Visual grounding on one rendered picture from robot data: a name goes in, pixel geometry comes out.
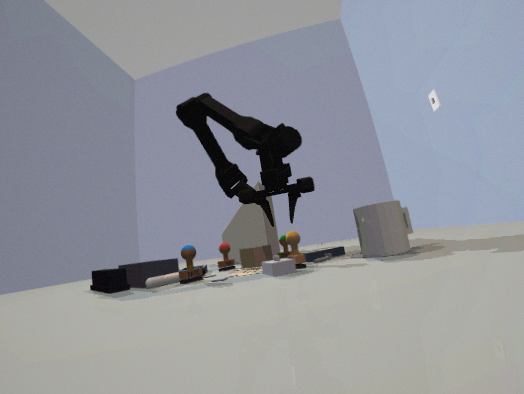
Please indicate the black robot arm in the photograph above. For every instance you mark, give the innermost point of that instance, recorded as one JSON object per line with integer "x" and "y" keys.
{"x": 272, "y": 143}

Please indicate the white mug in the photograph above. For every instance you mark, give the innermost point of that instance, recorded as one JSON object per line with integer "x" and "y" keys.
{"x": 383, "y": 229}

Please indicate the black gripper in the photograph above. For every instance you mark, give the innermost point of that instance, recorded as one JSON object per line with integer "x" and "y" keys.
{"x": 303, "y": 185}

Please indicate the blue stamp pad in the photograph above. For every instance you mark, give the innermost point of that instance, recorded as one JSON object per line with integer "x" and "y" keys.
{"x": 319, "y": 253}

